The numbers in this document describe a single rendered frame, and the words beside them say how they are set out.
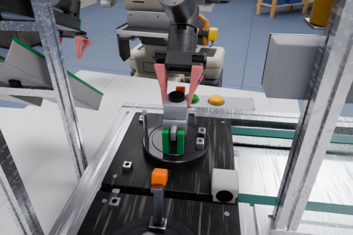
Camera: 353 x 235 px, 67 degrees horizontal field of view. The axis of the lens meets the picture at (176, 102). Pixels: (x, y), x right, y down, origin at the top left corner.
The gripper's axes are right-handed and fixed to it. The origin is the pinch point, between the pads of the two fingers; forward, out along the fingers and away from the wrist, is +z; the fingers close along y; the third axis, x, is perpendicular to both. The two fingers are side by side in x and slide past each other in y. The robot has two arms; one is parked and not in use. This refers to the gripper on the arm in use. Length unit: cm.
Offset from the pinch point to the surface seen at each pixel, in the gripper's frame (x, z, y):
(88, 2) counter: 564, -335, -305
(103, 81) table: 53, -15, -36
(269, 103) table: 45, -10, 28
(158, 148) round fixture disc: 3.0, 8.8, -3.0
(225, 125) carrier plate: 13.6, 2.2, 10.6
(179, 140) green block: -0.4, 7.1, 1.2
